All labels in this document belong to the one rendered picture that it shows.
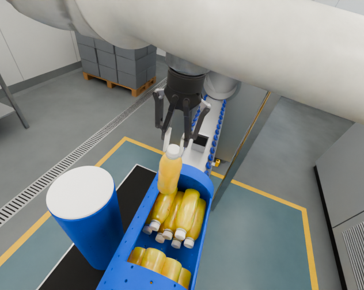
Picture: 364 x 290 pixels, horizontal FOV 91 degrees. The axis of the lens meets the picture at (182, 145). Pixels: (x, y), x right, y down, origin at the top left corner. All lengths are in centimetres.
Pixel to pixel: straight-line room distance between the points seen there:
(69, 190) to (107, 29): 85
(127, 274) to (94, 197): 43
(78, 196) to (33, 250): 121
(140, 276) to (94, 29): 55
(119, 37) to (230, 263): 194
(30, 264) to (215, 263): 151
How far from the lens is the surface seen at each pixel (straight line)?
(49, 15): 22
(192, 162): 120
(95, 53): 387
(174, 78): 35
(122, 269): 62
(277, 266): 221
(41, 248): 209
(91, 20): 20
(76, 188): 98
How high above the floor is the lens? 182
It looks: 43 degrees down
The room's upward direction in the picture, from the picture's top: 12 degrees clockwise
